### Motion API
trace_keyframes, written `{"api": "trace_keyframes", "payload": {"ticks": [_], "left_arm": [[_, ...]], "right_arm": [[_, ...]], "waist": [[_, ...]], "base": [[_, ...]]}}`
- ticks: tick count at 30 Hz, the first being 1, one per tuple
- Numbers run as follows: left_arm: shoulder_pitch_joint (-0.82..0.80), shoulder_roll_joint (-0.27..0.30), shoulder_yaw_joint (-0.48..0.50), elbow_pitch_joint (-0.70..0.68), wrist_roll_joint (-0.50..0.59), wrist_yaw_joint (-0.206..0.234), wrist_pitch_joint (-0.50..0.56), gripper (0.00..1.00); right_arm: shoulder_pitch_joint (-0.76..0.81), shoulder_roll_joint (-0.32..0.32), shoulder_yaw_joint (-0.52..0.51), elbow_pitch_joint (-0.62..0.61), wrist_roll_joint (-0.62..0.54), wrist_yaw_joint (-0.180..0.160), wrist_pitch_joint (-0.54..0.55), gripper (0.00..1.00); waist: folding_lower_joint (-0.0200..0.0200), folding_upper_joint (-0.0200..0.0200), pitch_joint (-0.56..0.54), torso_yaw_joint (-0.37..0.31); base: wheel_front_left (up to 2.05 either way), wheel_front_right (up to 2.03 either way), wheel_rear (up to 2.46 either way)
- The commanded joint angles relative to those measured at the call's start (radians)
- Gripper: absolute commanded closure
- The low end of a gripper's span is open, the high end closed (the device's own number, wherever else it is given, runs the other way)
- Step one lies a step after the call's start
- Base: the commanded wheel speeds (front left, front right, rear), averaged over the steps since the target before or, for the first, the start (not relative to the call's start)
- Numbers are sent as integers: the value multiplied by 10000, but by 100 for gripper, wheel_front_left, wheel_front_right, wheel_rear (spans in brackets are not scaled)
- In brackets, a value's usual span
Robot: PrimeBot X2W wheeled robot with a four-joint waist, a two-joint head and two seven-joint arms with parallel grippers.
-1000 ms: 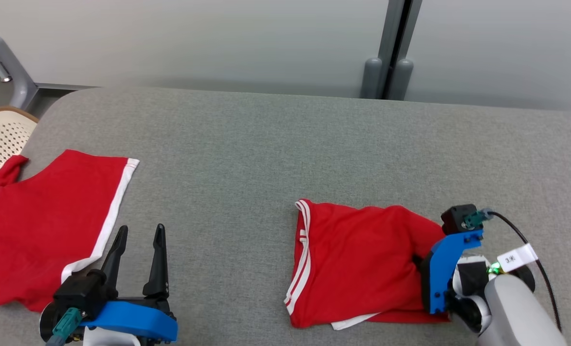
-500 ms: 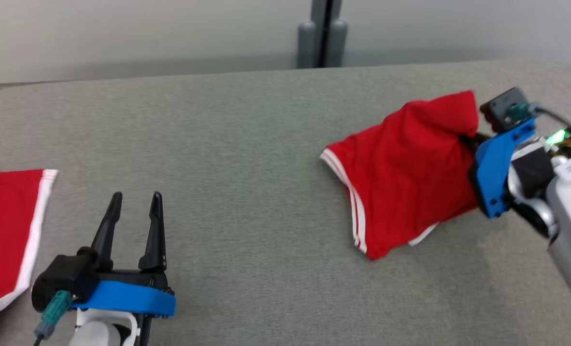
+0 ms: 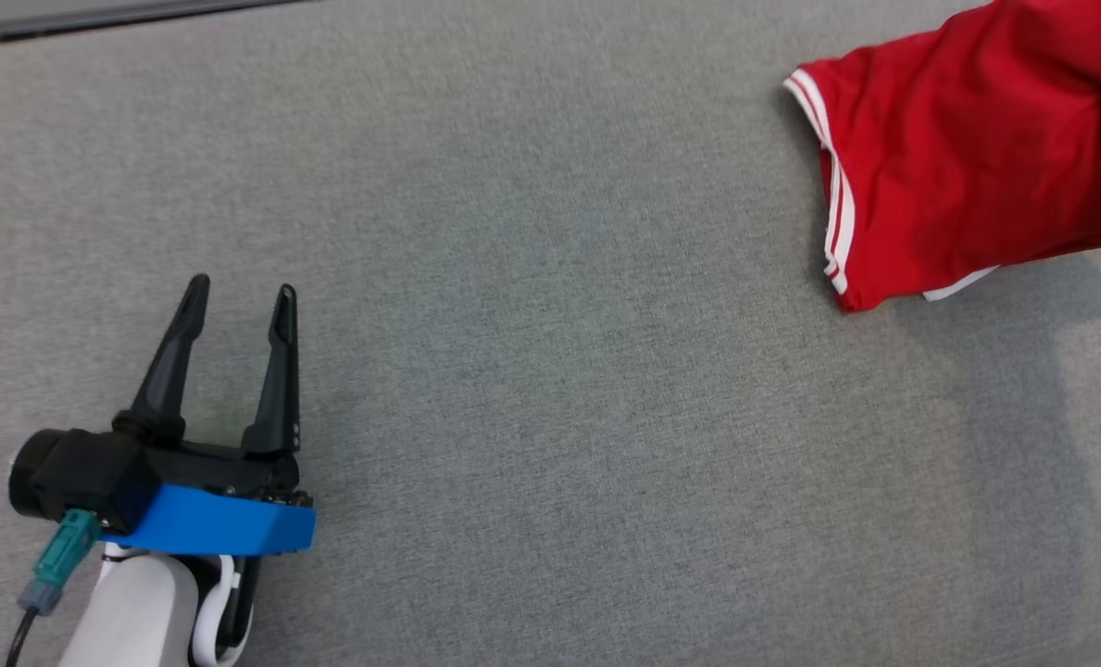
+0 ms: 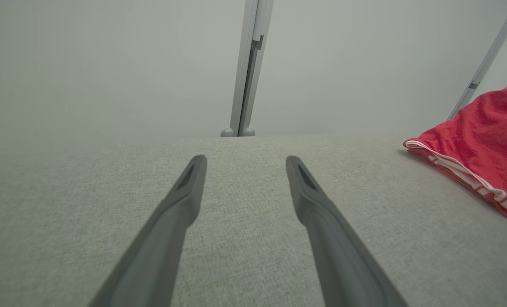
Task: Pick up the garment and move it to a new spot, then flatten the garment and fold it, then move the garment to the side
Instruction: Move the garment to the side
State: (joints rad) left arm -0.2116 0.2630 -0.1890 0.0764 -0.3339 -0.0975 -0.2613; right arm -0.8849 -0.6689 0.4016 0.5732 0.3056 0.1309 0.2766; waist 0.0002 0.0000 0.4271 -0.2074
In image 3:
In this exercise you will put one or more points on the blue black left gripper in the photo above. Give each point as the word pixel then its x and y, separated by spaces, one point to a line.
pixel 217 519

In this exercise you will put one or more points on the red white basketball shorts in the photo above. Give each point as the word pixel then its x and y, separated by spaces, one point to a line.
pixel 967 157

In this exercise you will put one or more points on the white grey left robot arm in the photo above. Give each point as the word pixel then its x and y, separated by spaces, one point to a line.
pixel 133 616

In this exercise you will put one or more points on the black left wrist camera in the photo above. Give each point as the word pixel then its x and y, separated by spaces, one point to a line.
pixel 78 472

